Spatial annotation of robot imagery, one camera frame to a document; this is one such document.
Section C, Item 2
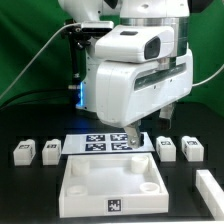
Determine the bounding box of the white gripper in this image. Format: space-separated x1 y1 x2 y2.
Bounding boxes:
96 49 193 148

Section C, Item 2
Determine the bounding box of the white square tabletop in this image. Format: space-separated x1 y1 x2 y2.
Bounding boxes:
59 153 169 218

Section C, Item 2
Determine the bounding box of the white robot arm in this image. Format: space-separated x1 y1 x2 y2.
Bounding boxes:
58 0 195 148

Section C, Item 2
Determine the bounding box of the white sheet with markers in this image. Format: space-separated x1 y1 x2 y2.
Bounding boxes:
62 132 154 155

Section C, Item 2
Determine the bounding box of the white L-shaped obstacle fixture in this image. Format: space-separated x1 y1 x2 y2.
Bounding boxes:
195 170 224 221

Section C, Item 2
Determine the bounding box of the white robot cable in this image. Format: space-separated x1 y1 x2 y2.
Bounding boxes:
192 64 224 88

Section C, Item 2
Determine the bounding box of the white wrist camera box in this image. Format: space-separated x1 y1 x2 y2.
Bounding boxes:
95 25 174 63

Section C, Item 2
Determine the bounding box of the grey camera on stand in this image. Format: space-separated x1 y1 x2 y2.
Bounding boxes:
81 21 114 33

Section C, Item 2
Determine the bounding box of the black camera stand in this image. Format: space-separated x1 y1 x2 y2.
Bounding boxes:
61 19 90 103

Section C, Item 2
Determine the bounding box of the grey camera cable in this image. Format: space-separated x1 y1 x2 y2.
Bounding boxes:
0 23 82 101

